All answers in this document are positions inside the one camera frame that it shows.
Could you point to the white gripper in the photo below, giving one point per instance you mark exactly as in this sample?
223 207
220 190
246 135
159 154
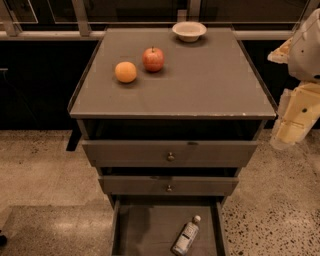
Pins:
306 53

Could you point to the blue plastic bottle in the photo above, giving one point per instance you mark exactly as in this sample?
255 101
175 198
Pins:
186 237

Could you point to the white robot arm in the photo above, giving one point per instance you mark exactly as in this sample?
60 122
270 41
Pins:
299 109

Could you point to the grey drawer cabinet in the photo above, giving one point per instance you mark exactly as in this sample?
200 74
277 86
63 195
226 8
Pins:
205 91

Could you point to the brass top drawer knob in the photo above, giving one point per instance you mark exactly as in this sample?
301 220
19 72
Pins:
170 157

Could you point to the grey bottom drawer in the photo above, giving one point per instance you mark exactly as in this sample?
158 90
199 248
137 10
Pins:
145 229

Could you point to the grey drawer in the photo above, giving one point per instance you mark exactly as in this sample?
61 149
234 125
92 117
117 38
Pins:
137 153
156 185
145 229

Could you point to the grey top drawer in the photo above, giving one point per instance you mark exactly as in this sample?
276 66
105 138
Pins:
137 153

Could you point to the grey middle drawer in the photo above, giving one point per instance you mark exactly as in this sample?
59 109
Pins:
156 185

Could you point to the white bowl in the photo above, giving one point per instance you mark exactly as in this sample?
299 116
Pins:
189 31

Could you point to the metal window railing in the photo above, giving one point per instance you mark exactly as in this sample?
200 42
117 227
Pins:
88 19

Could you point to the red apple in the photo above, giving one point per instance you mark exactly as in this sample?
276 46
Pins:
153 59

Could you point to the orange fruit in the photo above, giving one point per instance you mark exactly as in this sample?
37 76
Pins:
125 72

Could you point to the black shoe tip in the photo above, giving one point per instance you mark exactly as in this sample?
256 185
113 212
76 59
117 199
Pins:
3 239

